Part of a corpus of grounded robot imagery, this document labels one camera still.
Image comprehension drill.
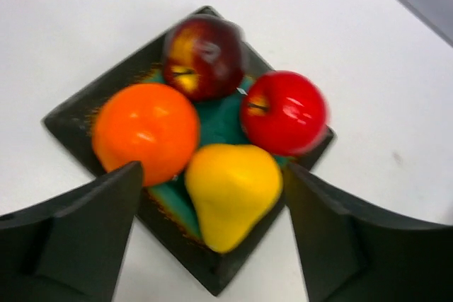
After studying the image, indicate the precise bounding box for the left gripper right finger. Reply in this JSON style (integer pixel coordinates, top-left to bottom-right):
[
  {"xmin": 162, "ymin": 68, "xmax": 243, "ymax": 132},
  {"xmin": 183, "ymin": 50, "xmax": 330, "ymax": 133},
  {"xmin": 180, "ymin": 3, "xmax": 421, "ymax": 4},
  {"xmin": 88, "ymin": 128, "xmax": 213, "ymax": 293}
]
[{"xmin": 284, "ymin": 164, "xmax": 452, "ymax": 301}]

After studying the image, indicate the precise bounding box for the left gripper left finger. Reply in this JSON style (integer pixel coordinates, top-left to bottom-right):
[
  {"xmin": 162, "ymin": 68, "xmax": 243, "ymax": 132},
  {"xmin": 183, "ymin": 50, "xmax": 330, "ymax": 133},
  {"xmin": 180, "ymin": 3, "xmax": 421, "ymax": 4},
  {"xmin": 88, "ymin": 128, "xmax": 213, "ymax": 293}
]
[{"xmin": 1, "ymin": 162, "xmax": 142, "ymax": 301}]

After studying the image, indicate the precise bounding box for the yellow fake pear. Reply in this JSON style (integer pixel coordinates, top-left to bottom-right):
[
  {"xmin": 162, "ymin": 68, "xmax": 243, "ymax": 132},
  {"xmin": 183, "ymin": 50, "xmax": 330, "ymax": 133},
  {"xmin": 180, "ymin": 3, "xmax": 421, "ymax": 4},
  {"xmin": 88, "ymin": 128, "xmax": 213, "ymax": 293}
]
[{"xmin": 185, "ymin": 144, "xmax": 282, "ymax": 254}]

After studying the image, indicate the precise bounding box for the orange fake fruit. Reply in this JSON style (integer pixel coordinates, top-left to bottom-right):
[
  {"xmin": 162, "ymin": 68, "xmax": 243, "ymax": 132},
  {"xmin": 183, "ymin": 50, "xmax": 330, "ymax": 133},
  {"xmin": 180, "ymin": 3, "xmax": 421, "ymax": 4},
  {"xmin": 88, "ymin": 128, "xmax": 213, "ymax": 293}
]
[{"xmin": 91, "ymin": 83, "xmax": 200, "ymax": 187}]

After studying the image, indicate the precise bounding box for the red fake apple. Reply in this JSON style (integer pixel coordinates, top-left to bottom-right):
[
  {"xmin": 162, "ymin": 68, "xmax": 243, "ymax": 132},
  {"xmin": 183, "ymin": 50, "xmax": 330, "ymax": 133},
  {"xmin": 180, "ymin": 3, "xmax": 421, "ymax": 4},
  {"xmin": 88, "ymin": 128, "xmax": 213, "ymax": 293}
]
[{"xmin": 240, "ymin": 71, "xmax": 329, "ymax": 156}]

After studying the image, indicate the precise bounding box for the dark brown fake fruit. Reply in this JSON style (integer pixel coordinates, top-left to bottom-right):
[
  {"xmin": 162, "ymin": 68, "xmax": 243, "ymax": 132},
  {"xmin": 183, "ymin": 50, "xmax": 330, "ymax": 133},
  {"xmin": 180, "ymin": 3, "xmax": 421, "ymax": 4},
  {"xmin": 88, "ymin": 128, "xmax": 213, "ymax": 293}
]
[{"xmin": 161, "ymin": 14, "xmax": 248, "ymax": 102}]

